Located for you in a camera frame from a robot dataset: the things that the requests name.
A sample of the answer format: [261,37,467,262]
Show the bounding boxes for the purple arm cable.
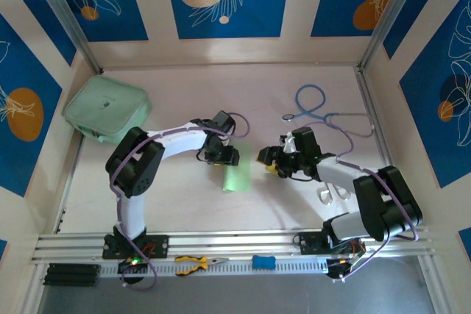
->
[304,121,421,282]
[109,110,252,292]

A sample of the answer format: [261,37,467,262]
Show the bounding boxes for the aluminium corner post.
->
[356,0,430,72]
[27,0,105,74]

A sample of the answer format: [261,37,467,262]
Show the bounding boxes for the black controller board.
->
[325,242,366,281]
[117,257,149,276]

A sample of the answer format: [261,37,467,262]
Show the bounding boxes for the blue stethoscope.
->
[282,84,376,138]

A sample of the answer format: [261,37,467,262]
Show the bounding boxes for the grey slotted cable duct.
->
[99,257,329,279]

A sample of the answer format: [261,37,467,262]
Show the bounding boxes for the mint green zip pouch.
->
[62,75,152,145]

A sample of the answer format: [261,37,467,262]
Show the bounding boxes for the black ribbed box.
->
[43,263,101,288]

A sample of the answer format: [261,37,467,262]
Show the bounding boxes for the blue sponge block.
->
[252,254,277,270]

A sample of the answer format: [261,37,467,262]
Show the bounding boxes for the aluminium mounting rail frame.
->
[31,225,437,267]

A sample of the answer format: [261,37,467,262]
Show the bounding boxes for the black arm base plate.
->
[294,232,365,256]
[102,235,169,260]

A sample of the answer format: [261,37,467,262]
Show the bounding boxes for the yellow-handled pliers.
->
[174,254,229,276]

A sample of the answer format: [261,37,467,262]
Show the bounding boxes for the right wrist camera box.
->
[279,133,299,153]

